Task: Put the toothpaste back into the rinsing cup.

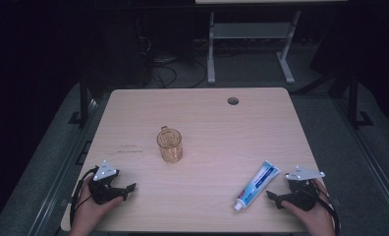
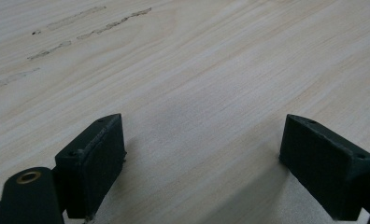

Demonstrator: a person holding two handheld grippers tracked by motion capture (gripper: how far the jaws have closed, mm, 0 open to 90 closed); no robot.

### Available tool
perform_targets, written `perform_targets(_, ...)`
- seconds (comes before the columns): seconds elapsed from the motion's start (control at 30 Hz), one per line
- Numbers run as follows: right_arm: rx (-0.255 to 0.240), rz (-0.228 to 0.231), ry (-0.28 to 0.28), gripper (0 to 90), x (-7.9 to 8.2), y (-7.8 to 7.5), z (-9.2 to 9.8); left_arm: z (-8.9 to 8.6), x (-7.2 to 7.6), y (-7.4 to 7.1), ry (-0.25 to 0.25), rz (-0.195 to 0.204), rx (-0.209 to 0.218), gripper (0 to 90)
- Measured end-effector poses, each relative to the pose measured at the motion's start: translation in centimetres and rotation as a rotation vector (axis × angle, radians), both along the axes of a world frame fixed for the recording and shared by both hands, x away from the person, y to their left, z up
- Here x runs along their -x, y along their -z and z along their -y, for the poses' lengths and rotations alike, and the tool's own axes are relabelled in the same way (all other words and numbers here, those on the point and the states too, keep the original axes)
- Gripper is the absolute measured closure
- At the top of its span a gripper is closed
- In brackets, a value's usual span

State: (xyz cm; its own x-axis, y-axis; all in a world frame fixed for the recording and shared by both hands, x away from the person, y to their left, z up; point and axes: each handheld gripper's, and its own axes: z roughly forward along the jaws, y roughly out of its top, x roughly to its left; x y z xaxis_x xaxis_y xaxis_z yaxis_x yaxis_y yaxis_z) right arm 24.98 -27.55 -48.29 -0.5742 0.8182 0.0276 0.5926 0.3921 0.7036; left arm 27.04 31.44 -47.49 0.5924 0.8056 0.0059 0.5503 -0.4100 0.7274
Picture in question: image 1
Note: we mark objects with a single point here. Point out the black metal post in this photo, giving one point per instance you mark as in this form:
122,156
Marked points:
354,98
83,100

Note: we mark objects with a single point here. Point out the person's left hand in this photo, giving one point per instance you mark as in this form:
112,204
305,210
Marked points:
90,209

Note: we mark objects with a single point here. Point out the clear amber glass cup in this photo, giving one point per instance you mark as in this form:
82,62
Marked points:
169,144

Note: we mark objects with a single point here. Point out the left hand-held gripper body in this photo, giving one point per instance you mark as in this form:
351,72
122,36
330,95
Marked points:
102,188

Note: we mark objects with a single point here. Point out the blue and white toothpaste tube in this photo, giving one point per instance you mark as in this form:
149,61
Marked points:
256,185

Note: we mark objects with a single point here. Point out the grey metal stand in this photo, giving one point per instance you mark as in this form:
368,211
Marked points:
251,42

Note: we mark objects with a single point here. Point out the person's right hand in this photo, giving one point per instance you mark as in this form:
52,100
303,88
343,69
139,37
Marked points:
310,216

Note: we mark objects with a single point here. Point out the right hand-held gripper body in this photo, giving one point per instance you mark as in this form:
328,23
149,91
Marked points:
302,191

